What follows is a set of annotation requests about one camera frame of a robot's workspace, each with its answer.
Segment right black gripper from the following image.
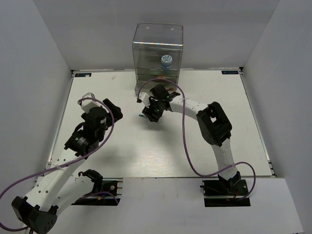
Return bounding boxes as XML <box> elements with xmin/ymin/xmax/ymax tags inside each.
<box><xmin>143</xmin><ymin>97</ymin><xmax>164</xmax><ymax>122</ymax></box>

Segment blue cleaning gel jar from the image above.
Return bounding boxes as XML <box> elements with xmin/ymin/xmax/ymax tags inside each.
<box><xmin>160</xmin><ymin>55</ymin><xmax>173</xmax><ymax>69</ymax></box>

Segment clear acrylic organizer lid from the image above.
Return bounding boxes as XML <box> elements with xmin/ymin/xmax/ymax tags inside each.
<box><xmin>132</xmin><ymin>22</ymin><xmax>183</xmax><ymax>60</ymax></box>

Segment green highlighter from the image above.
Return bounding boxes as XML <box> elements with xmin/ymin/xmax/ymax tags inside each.
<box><xmin>152</xmin><ymin>70</ymin><xmax>168</xmax><ymax>76</ymax></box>

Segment clear drawer organizer box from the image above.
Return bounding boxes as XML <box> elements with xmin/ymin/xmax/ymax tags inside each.
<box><xmin>134</xmin><ymin>45</ymin><xmax>183</xmax><ymax>92</ymax></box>

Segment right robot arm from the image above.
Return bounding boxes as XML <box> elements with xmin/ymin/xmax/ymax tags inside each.
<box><xmin>137</xmin><ymin>84</ymin><xmax>241</xmax><ymax>195</ymax></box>

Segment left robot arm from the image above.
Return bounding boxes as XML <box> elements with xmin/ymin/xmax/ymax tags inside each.
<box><xmin>12</xmin><ymin>96</ymin><xmax>123</xmax><ymax>234</ymax></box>

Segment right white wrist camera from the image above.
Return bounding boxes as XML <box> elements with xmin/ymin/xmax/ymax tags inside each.
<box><xmin>137</xmin><ymin>92</ymin><xmax>150</xmax><ymax>107</ymax></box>

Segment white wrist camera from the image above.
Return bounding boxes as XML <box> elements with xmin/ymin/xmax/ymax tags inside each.
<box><xmin>78</xmin><ymin>92</ymin><xmax>102</xmax><ymax>113</ymax></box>
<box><xmin>137</xmin><ymin>92</ymin><xmax>150</xmax><ymax>107</ymax></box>

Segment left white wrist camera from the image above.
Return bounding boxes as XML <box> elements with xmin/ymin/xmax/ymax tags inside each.
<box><xmin>78</xmin><ymin>92</ymin><xmax>102</xmax><ymax>113</ymax></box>

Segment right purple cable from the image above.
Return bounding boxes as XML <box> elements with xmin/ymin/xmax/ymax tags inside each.
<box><xmin>136</xmin><ymin>78</ymin><xmax>256</xmax><ymax>200</ymax></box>

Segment purple cable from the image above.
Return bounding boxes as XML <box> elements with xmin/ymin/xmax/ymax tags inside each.
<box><xmin>0</xmin><ymin>97</ymin><xmax>121</xmax><ymax>231</ymax></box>
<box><xmin>136</xmin><ymin>78</ymin><xmax>256</xmax><ymax>200</ymax></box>

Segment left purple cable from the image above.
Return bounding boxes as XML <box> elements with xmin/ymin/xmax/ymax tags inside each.
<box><xmin>0</xmin><ymin>97</ymin><xmax>121</xmax><ymax>231</ymax></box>

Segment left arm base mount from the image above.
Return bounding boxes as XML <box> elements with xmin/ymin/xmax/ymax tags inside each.
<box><xmin>72</xmin><ymin>178</ymin><xmax>123</xmax><ymax>206</ymax></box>

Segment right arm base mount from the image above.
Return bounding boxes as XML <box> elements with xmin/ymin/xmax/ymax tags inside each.
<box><xmin>200</xmin><ymin>179</ymin><xmax>251</xmax><ymax>208</ymax></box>

